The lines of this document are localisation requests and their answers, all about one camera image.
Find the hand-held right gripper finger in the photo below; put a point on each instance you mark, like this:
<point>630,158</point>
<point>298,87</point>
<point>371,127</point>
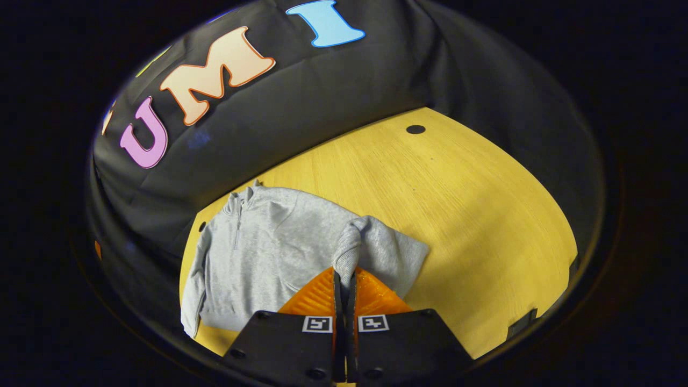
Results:
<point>338,301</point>
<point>350,301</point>

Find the black backdrop cloth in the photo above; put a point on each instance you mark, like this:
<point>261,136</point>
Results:
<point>322,102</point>

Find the grey zip sweater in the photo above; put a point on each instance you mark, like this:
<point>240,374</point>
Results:
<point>274,247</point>

